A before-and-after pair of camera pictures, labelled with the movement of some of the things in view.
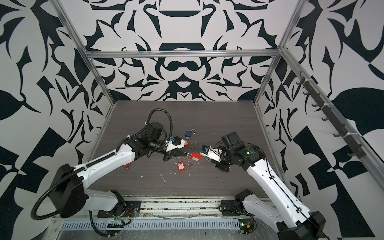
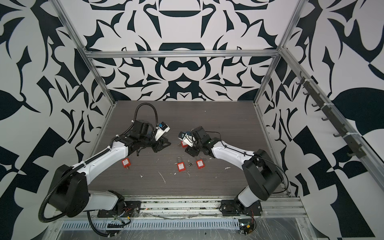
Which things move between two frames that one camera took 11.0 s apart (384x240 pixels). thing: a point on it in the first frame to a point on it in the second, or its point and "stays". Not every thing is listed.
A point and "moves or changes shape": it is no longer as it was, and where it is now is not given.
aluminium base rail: (163, 208) stays
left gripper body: (168, 155) to (157, 145)
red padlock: (181, 165) stays
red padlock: (195, 156) moves or changes shape
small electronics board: (246, 225) stays
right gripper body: (224, 164) to (195, 150)
